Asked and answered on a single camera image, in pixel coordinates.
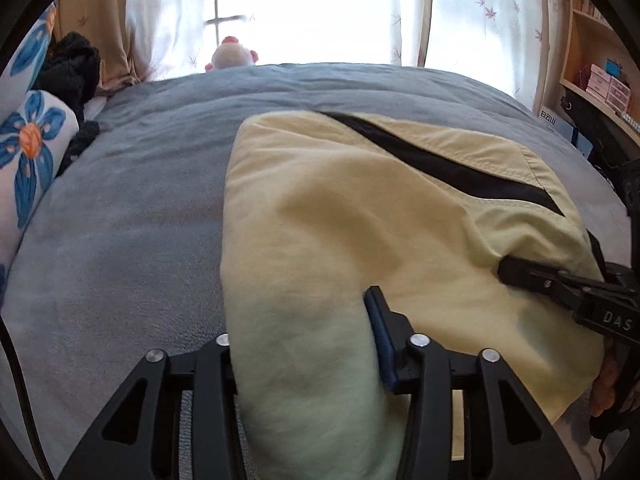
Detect white sheer leaf-print curtain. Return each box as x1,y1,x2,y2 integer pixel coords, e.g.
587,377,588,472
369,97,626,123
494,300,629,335
424,0,572,112
125,0,403,82

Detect blue and white box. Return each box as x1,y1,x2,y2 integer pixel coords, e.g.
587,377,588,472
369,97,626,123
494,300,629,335
537,105,596,157

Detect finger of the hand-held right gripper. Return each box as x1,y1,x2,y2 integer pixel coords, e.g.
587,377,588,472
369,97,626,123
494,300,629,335
497,257,583,308

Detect pink and white plush toy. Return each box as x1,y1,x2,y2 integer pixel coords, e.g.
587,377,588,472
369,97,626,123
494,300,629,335
205,36,261,73

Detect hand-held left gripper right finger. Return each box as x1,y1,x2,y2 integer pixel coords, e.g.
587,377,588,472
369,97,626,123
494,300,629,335
364,286,581,480

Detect beige curtain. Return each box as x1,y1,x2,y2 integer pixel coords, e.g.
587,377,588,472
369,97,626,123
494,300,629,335
52,0,151,95

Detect pink storage boxes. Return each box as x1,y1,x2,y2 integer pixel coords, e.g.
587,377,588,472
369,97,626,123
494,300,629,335
584,62,632,112

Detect black cable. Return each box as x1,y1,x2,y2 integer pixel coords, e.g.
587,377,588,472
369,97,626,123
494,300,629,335
0,317,55,480

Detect blue floral folded quilt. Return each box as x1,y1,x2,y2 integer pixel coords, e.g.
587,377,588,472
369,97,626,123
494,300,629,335
0,0,81,306

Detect grey bed blanket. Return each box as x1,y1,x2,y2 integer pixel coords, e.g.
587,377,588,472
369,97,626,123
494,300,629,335
0,62,640,480

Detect wooden wall shelf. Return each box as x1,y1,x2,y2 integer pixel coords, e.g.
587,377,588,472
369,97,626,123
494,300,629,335
535,0,640,161

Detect yellow and black hooded jacket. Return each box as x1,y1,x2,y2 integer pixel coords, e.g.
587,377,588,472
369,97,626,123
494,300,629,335
220,110,608,480

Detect black bag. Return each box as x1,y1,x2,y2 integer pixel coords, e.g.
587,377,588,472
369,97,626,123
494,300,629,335
560,85,640,211

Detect black clothing pile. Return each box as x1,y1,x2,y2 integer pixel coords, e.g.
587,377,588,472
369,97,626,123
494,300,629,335
32,31,104,177

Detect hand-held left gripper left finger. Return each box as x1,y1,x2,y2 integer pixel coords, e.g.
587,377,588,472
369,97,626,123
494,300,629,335
60,332,246,480

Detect person's right hand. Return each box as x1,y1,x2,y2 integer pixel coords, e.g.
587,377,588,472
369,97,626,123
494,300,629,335
591,345,622,417

